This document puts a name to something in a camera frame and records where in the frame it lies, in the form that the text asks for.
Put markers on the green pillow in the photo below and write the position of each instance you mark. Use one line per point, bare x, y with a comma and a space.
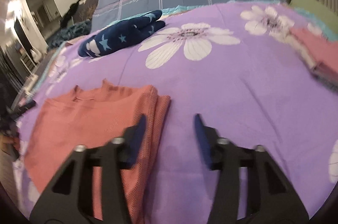
314, 6

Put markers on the orange long-sleeve shirt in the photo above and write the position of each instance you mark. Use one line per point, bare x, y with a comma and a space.
87, 123

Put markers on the brown floral headboard cloth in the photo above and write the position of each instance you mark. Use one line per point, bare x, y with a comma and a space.
91, 7

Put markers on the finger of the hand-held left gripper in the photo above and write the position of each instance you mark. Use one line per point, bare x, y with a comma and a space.
26, 107

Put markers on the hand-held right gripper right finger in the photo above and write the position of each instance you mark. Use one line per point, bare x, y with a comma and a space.
202, 139

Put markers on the teal fuzzy blanket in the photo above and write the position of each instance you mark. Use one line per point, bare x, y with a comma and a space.
68, 33

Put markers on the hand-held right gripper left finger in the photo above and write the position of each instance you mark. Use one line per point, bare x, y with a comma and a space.
137, 139

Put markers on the purple floral bedsheet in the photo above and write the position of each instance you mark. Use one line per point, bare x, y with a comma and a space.
224, 86

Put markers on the pink folded garment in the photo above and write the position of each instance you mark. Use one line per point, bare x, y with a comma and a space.
319, 49

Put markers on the navy star-print garment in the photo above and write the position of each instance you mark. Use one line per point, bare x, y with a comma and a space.
116, 37

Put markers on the black garment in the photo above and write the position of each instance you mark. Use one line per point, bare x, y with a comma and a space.
71, 12

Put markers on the white ladder rack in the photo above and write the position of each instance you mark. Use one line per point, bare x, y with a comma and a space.
27, 61

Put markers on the patterned folded garment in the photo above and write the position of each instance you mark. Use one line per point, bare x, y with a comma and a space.
324, 78

